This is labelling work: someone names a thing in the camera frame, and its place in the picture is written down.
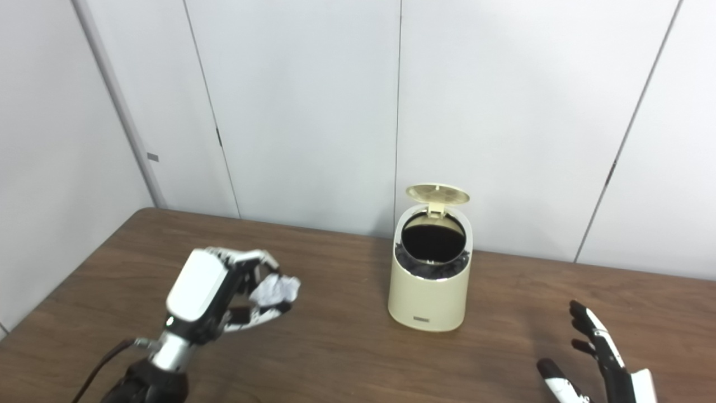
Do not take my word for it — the white and black right hand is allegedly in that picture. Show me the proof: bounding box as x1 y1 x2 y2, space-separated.
536 301 658 403

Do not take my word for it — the white and black left hand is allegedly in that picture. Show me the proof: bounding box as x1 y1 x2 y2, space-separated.
166 247 293 345

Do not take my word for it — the white paper ball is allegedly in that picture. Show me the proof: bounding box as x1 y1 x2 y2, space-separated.
249 273 301 307

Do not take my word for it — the cream-colored table bin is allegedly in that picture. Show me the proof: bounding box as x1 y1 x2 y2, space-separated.
388 184 474 332

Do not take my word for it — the round cream bin lid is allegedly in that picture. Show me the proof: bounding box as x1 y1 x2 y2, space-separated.
406 184 470 218

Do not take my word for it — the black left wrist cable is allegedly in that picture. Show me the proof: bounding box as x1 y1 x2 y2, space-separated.
71 338 154 403

